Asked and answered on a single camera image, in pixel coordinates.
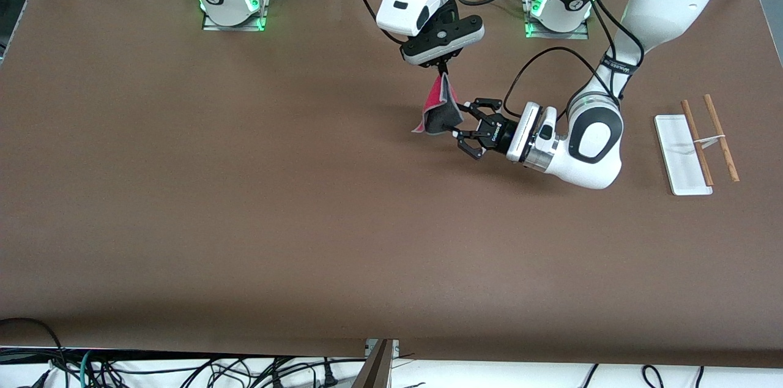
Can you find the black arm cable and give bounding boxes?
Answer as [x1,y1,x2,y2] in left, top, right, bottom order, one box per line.
[503,0,644,119]
[346,0,407,46]

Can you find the tangled black floor cables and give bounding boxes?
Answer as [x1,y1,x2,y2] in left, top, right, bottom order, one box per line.
[92,356,368,388]

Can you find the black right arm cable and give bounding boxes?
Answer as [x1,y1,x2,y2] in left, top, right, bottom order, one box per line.
[346,0,407,46]

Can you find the white towel rack wooden bars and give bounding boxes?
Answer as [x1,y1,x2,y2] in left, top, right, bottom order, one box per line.
[653,93,741,196]

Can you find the brown table cover sheet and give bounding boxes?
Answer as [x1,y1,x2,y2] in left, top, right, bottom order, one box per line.
[0,0,783,369]

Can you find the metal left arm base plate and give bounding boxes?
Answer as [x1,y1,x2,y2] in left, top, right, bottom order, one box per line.
[524,0,590,40]

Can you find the teal floor cable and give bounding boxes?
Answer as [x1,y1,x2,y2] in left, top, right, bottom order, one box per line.
[78,350,94,388]

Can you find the pink and grey towel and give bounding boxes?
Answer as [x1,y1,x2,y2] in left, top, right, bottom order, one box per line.
[411,73,464,135]

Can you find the black looped floor cable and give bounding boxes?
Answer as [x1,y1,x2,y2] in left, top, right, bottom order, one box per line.
[640,365,667,388]
[0,317,65,388]

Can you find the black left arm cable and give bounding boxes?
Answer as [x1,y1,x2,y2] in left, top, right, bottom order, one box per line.
[503,0,644,119]

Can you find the aluminium frame bar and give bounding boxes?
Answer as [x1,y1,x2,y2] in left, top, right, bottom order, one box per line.
[352,339,399,388]

